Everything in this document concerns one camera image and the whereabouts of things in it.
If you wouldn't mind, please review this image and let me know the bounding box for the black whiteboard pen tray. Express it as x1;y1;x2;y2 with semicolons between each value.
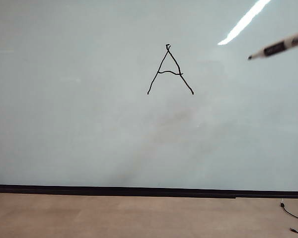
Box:
0;189;237;199

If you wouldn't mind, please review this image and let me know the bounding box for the white whiteboard marker pen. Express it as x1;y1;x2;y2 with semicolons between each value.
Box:
247;28;298;61

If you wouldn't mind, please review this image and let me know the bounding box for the white whiteboard with black frame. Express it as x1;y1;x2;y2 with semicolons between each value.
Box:
0;0;298;199

